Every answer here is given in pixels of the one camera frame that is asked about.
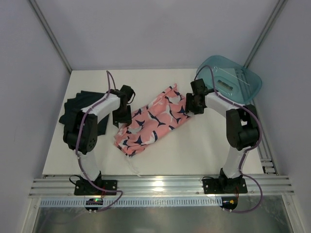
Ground pink patterned shorts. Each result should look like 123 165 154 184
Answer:
114 84 191 157

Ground navy blue shorts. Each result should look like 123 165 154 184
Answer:
59 91 109 136

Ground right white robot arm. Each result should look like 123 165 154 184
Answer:
186 79 261 188

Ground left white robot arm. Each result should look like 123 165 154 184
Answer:
60 85 135 182

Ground teal plastic basin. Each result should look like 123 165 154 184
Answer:
196 55 262 105

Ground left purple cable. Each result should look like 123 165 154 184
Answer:
74 70 123 213

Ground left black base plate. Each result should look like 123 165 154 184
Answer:
69 175 118 196

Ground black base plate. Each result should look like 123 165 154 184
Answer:
202 176 248 194
69 175 118 196

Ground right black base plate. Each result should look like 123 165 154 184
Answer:
202 176 248 194

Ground slotted cable duct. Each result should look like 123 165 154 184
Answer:
39 196 223 208

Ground aluminium rail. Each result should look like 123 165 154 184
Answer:
29 175 294 198

